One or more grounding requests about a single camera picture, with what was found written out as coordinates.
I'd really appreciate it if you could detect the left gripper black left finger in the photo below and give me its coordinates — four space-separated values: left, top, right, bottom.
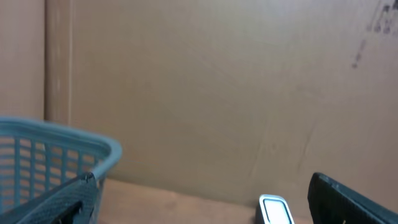
1 172 98 224

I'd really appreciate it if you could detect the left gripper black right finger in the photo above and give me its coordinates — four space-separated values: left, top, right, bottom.
307 172 397 224

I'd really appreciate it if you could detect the white barcode scanner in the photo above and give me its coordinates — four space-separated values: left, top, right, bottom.
254 194 294 224

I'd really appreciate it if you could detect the grey plastic mesh basket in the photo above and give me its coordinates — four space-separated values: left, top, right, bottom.
1 116 122 223

